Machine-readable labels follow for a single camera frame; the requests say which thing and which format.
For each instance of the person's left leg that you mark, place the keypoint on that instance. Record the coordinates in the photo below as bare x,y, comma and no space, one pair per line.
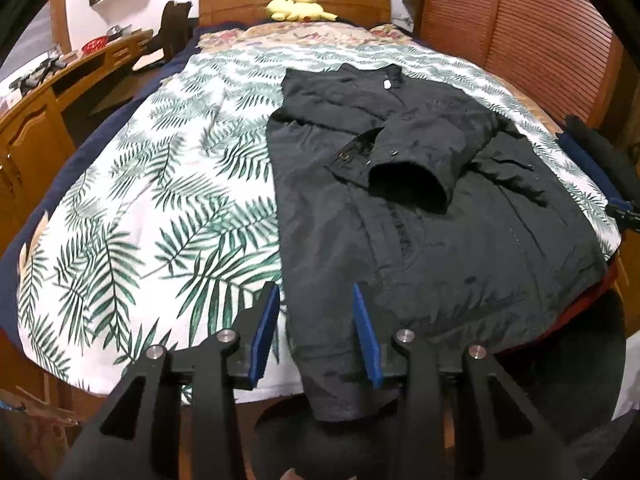
320,440

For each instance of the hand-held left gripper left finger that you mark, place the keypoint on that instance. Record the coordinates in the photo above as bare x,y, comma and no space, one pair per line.
262,340

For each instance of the red basket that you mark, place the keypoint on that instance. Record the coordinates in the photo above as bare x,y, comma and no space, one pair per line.
95,46

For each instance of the wooden slatted wardrobe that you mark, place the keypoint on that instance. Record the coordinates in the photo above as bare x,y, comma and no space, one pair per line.
525,35

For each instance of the dark chair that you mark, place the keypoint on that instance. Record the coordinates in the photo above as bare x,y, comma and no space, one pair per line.
175,30

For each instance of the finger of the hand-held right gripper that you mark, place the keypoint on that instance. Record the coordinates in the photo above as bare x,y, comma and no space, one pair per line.
627,216

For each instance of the wooden bed headboard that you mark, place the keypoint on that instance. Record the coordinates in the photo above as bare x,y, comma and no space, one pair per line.
235,2

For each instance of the black gadget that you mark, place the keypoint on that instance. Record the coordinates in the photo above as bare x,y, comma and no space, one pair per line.
37,75

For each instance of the yellow plush toy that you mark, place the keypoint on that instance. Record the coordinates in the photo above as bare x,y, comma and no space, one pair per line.
297,9

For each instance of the floral pillow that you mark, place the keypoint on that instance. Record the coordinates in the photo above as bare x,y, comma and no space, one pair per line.
300,35

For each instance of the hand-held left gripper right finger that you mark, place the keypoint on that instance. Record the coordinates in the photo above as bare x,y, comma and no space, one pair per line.
367,340

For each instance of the folded dark cloth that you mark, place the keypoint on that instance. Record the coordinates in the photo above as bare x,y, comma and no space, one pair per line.
602,160

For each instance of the wooden desk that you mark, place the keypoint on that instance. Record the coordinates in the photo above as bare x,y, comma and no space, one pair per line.
30,130

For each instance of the black jacket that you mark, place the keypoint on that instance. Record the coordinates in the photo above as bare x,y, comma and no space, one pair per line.
440,250

